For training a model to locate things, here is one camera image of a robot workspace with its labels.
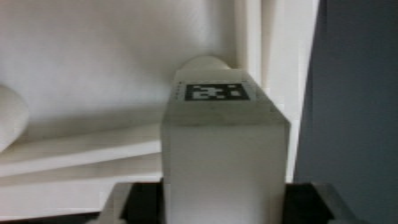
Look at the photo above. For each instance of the white square tabletop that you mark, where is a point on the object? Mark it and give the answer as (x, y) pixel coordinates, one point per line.
(92, 50)

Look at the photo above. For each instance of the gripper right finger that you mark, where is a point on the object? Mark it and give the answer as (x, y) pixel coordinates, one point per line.
(314, 205)

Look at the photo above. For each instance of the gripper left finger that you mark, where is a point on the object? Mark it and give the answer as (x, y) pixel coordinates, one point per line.
(133, 205)

